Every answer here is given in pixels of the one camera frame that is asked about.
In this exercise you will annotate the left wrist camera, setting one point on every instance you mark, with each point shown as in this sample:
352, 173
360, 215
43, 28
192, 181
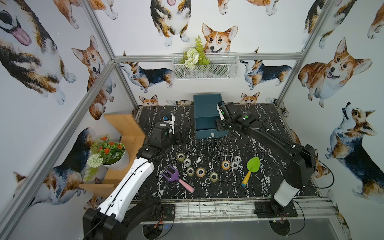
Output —
170, 119

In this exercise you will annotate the green toy shovel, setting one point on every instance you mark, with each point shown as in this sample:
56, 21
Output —
253, 165

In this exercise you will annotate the orange tape roll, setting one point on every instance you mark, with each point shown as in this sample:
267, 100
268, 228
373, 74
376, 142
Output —
200, 172
226, 165

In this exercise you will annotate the potted red flower plant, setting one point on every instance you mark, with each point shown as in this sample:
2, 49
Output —
104, 152

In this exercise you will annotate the purple toy garden fork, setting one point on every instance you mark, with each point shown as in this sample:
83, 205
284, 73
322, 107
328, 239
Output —
172, 175

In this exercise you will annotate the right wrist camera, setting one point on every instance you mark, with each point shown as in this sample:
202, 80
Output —
221, 113

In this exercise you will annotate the clear tape roll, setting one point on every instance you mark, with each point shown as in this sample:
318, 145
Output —
238, 159
187, 163
234, 165

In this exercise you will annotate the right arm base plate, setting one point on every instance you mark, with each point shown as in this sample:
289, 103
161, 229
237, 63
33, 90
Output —
272, 209

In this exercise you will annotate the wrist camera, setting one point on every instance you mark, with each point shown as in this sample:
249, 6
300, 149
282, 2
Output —
221, 113
170, 119

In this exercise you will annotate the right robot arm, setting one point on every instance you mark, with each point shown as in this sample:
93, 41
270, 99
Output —
301, 159

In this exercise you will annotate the white wire basket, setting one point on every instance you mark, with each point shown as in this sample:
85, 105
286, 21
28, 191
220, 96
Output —
221, 66

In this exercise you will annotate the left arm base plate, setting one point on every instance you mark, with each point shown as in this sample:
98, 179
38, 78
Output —
164, 212

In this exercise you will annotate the green tape roll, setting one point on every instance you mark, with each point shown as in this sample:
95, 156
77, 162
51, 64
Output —
214, 177
190, 171
181, 157

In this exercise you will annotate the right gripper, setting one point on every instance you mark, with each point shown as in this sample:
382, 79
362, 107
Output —
221, 121

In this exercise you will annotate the fern and white flowers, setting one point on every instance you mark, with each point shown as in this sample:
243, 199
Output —
195, 56

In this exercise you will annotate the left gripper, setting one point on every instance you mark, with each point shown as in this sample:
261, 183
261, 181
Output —
177, 133

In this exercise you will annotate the teal drawer cabinet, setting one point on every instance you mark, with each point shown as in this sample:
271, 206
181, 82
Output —
206, 114

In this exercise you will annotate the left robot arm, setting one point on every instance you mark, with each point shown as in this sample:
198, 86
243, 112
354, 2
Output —
114, 219

